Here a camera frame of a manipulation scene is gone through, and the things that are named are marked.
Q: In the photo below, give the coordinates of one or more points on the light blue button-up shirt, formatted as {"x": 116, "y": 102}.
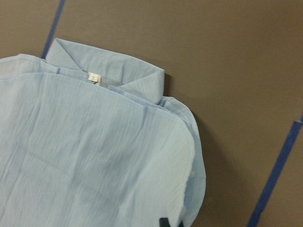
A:
{"x": 88, "y": 139}

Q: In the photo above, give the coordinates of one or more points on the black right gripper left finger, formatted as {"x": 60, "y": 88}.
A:
{"x": 163, "y": 222}

